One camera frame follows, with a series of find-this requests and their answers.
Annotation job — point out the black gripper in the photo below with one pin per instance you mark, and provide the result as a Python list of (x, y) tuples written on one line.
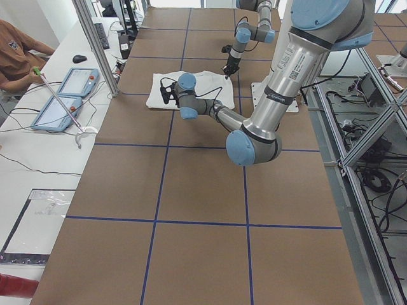
[(174, 96), (232, 62)]

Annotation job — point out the white long-sleeve printed shirt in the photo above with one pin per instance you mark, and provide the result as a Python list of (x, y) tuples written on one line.
[(207, 82)]

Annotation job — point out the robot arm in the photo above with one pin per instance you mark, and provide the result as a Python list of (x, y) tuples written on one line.
[(317, 27), (244, 32)]

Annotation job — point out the black box with label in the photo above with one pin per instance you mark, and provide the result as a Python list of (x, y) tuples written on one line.
[(124, 46)]

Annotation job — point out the black keyboard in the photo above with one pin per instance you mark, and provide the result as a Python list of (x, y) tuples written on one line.
[(102, 35)]

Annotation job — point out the upper blue teach pendant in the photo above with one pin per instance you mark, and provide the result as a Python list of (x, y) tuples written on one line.
[(79, 82)]

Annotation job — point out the blue teach pendant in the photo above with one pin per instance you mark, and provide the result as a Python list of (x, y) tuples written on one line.
[(53, 117), (79, 82)]

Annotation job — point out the black computer mouse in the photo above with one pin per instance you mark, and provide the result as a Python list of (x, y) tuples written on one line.
[(79, 59)]

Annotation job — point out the lower blue teach pendant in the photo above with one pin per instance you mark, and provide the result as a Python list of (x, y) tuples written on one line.
[(53, 117)]

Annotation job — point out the metal grabber stick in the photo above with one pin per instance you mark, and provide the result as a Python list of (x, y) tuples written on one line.
[(81, 129)]

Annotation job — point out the person in brown shirt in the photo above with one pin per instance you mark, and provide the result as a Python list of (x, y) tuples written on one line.
[(17, 61)]

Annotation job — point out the clear plastic document sleeve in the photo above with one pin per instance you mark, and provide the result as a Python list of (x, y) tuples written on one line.
[(33, 235)]

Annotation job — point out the red cylinder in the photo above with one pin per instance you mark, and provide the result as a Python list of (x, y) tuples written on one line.
[(13, 286)]

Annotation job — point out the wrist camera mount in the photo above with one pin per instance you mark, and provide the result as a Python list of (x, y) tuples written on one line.
[(226, 49), (167, 92)]

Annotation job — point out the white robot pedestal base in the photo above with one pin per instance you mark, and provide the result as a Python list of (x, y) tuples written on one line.
[(273, 85)]

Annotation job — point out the aluminium frame post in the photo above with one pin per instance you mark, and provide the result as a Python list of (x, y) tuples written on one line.
[(88, 27)]

